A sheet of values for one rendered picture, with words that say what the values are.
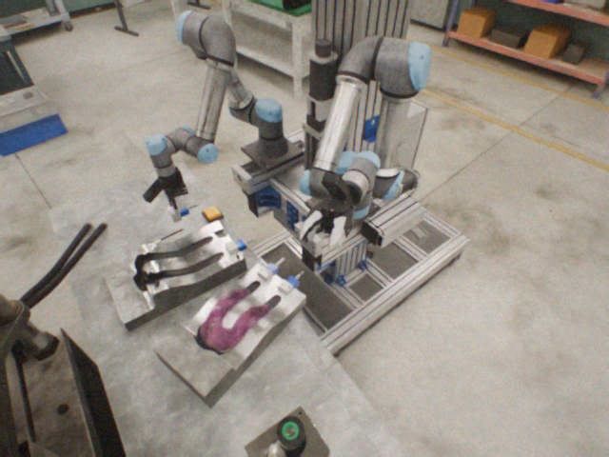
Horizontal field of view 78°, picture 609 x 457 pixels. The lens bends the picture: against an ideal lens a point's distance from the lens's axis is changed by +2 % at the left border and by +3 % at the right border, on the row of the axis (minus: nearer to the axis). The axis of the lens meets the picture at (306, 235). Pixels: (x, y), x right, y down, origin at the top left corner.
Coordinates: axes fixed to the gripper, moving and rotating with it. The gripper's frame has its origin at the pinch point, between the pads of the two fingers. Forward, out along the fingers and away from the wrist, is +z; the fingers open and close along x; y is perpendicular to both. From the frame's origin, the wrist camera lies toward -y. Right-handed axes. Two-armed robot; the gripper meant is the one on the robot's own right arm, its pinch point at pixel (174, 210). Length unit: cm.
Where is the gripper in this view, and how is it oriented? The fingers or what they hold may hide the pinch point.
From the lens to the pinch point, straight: 172.5
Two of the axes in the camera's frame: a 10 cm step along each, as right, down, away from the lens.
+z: 0.0, 6.7, 7.4
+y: 8.2, -4.2, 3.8
